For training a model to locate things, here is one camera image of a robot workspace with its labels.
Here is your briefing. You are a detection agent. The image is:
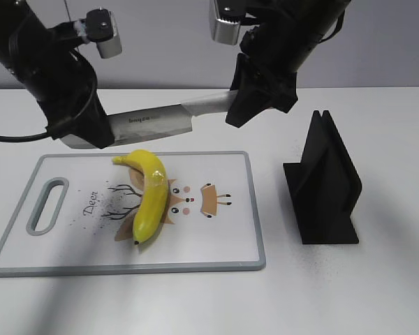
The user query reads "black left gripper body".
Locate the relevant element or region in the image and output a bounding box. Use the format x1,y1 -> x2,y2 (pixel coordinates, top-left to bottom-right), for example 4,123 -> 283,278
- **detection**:
41,55 -> 114,149

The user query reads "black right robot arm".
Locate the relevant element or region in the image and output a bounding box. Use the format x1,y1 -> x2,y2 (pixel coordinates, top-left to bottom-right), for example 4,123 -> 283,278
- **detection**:
226,1 -> 350,128

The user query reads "grey rimmed deer cutting board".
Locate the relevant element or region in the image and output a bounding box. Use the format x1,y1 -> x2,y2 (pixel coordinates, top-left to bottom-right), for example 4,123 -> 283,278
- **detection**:
0,151 -> 266,277

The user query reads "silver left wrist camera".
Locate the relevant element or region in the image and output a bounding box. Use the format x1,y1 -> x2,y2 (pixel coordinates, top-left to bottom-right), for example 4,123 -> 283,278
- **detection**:
85,8 -> 122,59

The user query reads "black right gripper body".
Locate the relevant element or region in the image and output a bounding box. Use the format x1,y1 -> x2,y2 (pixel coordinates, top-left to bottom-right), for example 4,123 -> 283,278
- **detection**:
226,29 -> 298,128

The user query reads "silver kitchen knife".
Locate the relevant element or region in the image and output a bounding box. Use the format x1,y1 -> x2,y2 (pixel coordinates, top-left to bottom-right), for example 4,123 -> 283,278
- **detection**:
59,89 -> 239,149

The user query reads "yellow plastic banana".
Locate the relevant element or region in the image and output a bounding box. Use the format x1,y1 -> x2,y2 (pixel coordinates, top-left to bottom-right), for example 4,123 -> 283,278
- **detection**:
112,149 -> 169,244

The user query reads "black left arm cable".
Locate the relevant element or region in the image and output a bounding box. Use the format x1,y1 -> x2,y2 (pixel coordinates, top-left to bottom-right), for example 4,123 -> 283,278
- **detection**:
0,48 -> 98,142

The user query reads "black knife stand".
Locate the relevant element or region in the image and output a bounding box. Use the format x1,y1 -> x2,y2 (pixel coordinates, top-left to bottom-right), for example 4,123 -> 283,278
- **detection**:
283,110 -> 362,244

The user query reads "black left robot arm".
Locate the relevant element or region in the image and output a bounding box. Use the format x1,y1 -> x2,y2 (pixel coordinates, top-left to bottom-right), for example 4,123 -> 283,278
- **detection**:
0,1 -> 122,149

